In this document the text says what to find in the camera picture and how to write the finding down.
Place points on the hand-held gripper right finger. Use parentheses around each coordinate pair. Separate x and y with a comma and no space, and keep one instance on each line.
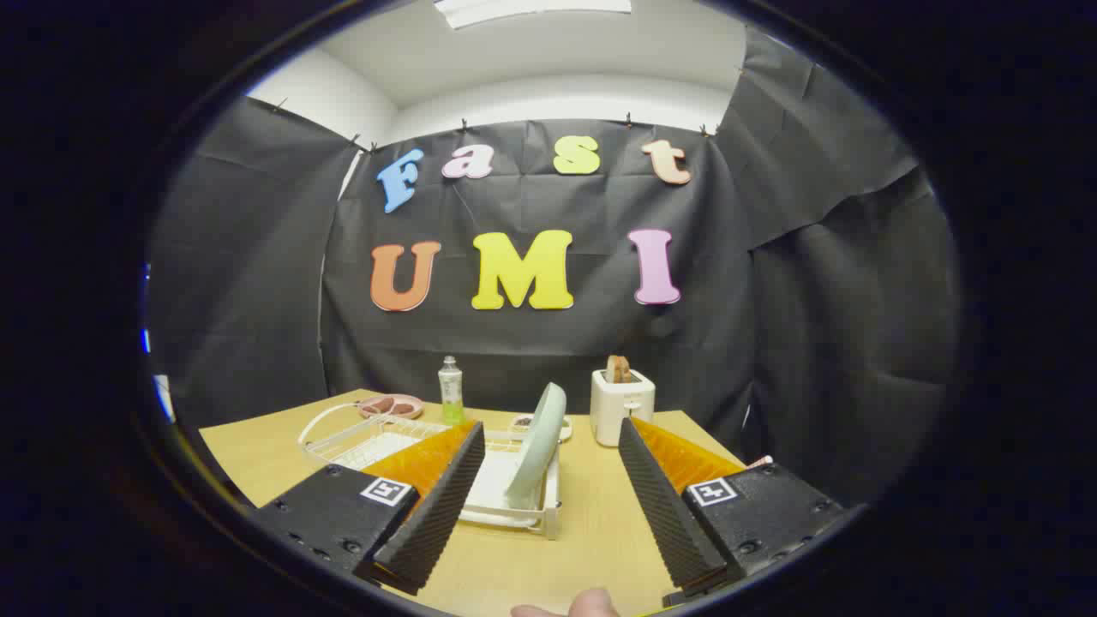
(664,514)

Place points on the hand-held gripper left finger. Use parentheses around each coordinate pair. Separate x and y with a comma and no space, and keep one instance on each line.
(437,523)

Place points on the pale green plate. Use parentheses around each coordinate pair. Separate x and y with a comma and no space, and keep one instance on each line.
(540,446)

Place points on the small pink plate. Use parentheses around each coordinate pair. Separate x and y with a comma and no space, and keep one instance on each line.
(417,403)

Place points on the white divided grain dish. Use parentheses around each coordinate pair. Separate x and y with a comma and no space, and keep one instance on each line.
(521,422)

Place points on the white drain tray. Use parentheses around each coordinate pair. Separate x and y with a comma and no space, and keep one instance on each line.
(493,480)

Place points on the white toaster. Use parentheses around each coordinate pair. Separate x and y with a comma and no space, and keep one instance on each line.
(621,403)

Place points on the clear bottle green liquid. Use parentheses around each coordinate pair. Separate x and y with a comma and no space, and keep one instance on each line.
(451,390)

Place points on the brown toast slice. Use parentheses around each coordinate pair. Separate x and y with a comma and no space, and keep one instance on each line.
(626,370)
(612,370)

